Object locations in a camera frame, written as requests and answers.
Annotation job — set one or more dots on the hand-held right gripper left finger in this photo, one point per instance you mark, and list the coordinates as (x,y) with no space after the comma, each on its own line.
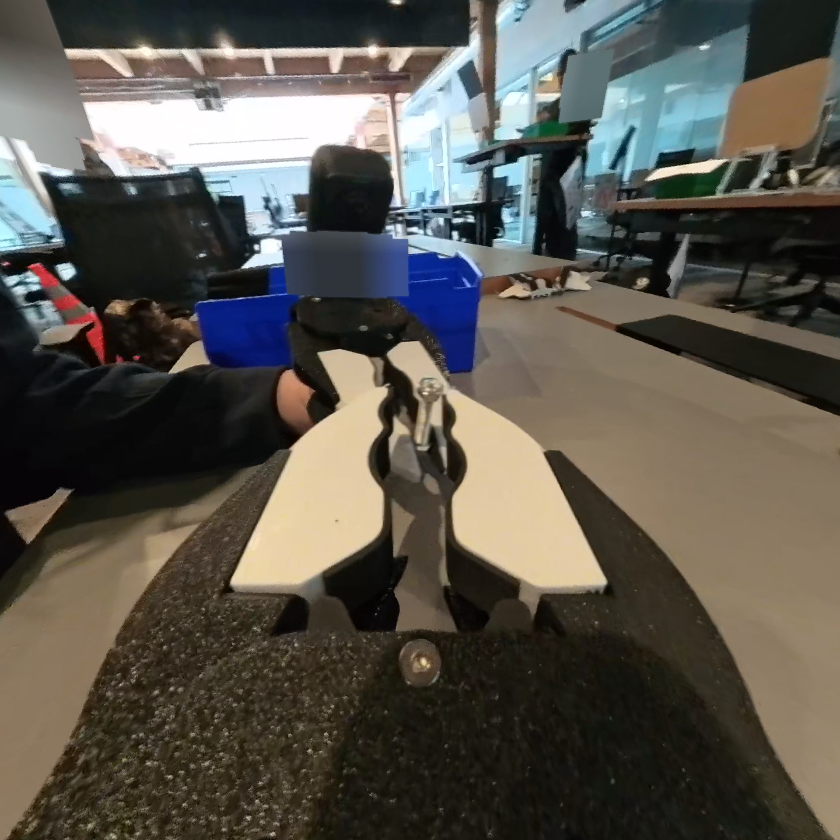
(315,518)

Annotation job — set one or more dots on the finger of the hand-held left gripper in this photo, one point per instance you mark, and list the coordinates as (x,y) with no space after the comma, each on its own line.
(420,361)
(351,374)

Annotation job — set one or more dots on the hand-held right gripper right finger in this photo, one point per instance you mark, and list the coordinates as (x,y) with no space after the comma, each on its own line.
(525,518)

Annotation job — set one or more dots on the steel bolt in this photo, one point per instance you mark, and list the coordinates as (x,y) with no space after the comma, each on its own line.
(428,413)

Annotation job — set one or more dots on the blue plastic bin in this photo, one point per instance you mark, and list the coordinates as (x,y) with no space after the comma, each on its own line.
(243,334)

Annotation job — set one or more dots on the person's left forearm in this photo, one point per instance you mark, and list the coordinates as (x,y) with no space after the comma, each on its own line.
(131,420)

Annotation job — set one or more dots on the person's left hand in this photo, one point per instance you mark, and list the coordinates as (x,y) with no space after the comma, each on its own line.
(294,400)

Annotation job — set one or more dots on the black and white patterned object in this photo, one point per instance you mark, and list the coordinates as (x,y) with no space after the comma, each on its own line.
(538,285)

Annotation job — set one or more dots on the camouflage bag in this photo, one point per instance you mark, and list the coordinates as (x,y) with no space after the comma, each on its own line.
(151,334)

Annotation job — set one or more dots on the black standing desk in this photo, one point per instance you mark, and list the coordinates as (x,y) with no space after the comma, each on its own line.
(505,148)

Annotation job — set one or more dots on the black mesh office chair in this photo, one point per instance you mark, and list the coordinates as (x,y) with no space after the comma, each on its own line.
(131,229)

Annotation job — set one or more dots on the black table mat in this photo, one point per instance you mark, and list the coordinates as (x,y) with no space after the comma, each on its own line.
(741,354)

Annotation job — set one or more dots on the orange traffic cone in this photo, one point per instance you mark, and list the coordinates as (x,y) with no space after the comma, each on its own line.
(65,302)

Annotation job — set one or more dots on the green box with white lid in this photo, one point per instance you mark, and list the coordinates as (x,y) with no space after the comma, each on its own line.
(689,184)

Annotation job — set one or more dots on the wooden desk with black legs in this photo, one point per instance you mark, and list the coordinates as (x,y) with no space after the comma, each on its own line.
(722,202)

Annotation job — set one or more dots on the tan board panel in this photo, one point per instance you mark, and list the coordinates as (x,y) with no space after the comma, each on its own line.
(774,108)

